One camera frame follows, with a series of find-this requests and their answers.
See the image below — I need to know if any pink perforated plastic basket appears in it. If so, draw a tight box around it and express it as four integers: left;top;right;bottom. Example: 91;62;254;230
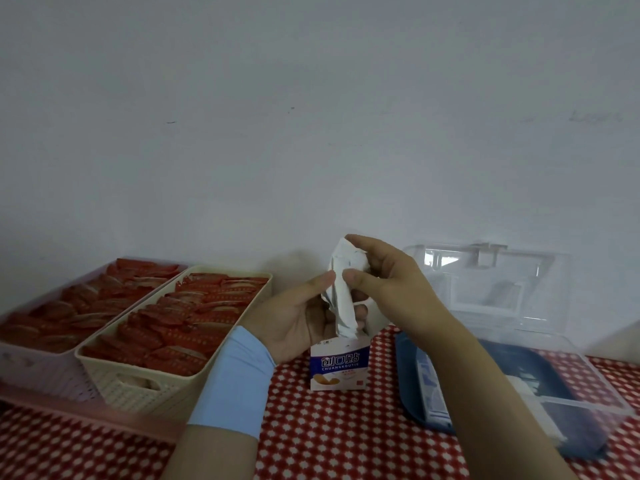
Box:
0;259;189;401

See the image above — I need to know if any blue white cardboard box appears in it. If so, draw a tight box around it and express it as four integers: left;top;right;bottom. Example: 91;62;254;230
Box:
309;294;391;393

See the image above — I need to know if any light blue wristband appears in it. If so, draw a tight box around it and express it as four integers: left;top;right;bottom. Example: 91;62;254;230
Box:
187;325;277;441

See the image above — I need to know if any cream perforated plastic basket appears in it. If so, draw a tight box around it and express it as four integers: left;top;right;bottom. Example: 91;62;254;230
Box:
75;266;273;421

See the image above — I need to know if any red white checked tablecloth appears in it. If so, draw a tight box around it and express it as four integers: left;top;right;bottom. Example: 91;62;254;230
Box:
0;324;640;480

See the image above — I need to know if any pile of red packets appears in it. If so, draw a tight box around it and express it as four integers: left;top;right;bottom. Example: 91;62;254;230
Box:
0;258;180;353
81;272;270;377

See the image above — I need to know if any person's left forearm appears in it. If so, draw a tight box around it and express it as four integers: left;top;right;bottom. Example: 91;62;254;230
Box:
159;424;261;480

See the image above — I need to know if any person's right forearm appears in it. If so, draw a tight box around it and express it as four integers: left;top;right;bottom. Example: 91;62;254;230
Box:
425;324;581;480

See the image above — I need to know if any person's right hand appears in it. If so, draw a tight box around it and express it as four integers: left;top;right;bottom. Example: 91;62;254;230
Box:
342;233;469;348

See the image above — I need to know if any clear storage box blue base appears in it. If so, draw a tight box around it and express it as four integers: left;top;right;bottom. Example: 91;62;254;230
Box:
395;242;636;461

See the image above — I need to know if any person's left hand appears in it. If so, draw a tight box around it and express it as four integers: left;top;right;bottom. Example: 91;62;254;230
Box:
239;269;371;365

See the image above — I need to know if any pink plastic tray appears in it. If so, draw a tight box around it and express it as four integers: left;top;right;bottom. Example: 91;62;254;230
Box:
0;382;186;443

